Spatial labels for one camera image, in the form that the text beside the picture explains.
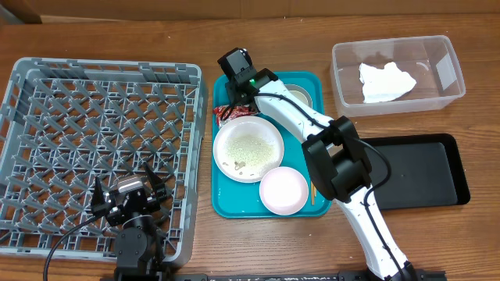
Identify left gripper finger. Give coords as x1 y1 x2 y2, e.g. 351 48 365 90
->
142 162 169 203
91 177 106 218

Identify red snack wrapper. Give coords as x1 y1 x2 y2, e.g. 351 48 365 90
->
212 105 258 128

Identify grey bowl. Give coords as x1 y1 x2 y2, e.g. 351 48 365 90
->
285 84 313 108

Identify white napkin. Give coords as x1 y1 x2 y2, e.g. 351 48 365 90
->
359 62 416 104

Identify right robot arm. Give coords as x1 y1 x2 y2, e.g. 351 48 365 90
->
217 48 419 280

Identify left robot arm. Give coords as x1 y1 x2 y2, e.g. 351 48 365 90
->
91 163 172 280

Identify large white plate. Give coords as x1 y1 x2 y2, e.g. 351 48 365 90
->
212 116 284 183

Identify teal plastic tray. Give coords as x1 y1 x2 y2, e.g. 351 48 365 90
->
211 71 332 219

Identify grey plastic dish rack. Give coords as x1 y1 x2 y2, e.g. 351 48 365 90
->
1 58 208 267

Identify small pink plate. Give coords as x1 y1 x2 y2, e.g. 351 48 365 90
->
259 166 309 216

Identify clear plastic bin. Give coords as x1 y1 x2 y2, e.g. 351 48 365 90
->
330 35 466 117

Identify black plastic tray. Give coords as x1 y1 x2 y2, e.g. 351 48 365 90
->
365 133 471 210

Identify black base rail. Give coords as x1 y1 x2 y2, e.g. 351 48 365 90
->
171 269 446 281

